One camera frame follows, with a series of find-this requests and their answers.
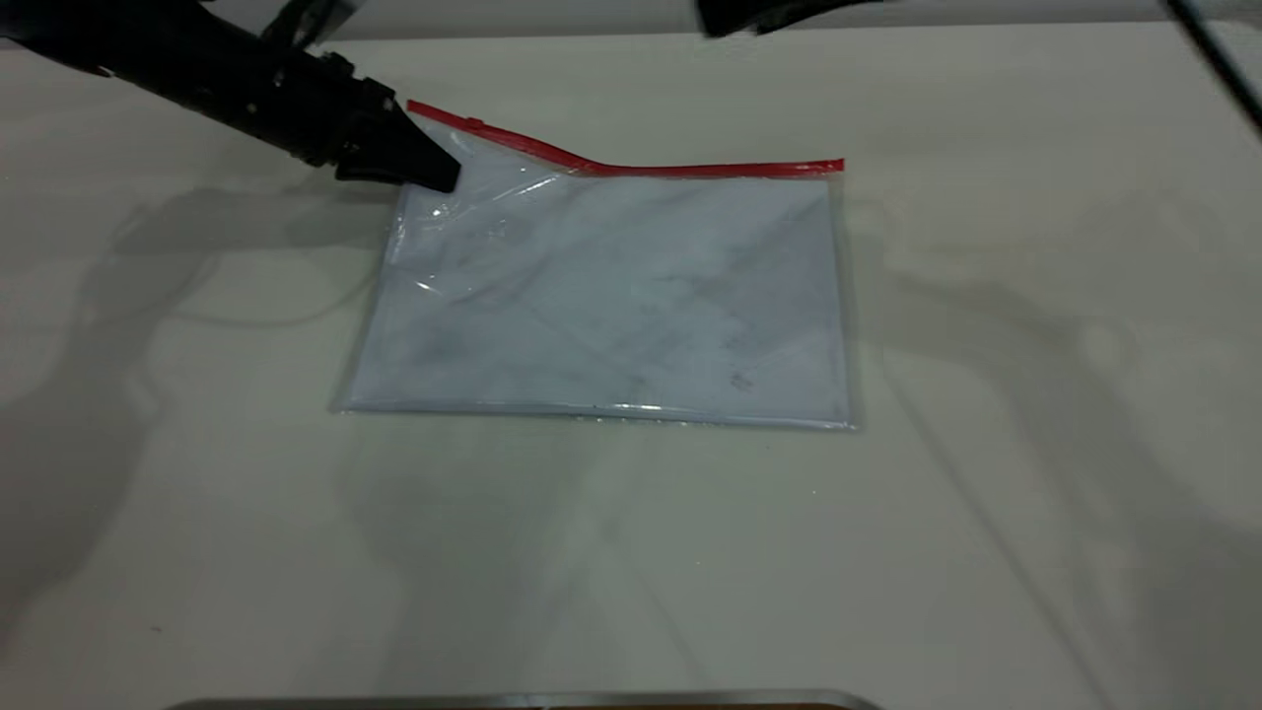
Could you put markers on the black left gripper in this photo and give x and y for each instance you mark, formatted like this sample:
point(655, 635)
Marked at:
point(330, 108)

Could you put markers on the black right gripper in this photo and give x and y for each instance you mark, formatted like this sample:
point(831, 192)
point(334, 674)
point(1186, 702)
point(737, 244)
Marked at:
point(828, 6)

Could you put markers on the transparent bag with red zipper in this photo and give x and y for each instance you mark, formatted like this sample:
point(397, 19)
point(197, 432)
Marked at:
point(611, 296)

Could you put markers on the grey metal strip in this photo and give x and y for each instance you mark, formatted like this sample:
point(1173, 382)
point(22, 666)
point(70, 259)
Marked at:
point(532, 701)

